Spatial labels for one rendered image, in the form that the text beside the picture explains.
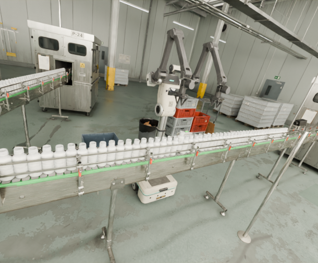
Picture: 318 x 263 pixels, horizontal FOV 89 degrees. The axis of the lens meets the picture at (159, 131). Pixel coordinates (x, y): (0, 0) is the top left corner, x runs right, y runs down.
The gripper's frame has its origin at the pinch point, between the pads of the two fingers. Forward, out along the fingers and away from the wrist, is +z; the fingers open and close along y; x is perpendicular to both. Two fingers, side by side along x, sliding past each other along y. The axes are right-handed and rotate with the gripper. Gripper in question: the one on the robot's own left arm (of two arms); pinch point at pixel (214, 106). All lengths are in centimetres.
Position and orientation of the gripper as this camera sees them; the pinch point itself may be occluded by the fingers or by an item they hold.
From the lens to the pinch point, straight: 173.2
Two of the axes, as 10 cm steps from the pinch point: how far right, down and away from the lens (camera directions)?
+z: -1.8, 9.1, 3.8
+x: -8.5, 0.5, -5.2
